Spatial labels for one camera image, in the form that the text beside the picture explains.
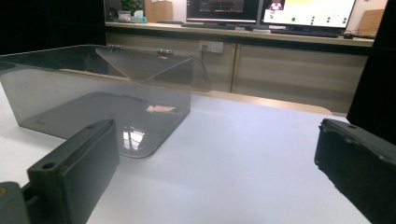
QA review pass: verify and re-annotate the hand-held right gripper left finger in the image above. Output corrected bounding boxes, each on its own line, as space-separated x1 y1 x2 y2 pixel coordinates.
27 119 120 224

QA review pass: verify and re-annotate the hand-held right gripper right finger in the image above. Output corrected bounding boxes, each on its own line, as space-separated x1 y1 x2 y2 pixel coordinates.
314 118 396 224

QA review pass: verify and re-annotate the smoky transparent lidded box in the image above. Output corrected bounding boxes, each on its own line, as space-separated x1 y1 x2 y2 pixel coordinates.
0 44 213 160

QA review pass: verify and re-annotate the black curtain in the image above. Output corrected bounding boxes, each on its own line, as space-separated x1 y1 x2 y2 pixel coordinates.
346 0 396 145

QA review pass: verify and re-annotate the long beige counter desk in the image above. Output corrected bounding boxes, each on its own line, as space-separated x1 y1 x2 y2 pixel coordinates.
105 21 375 115

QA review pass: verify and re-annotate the brown cardboard box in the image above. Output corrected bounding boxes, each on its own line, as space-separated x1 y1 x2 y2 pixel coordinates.
144 0 174 23
357 8 386 39

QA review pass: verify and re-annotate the black keyboard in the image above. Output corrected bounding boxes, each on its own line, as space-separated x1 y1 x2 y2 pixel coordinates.
270 28 340 38
181 21 238 31

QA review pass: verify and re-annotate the monitor with white screen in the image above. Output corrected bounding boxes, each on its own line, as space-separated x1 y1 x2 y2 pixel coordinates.
261 0 357 31

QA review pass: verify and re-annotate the green potted plant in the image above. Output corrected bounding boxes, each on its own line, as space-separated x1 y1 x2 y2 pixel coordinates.
120 0 143 14

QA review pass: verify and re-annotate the monitor with dark screen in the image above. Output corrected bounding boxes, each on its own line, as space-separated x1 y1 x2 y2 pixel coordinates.
186 0 262 26

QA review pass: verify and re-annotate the white wall socket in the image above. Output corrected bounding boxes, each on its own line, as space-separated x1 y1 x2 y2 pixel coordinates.
199 40 225 54

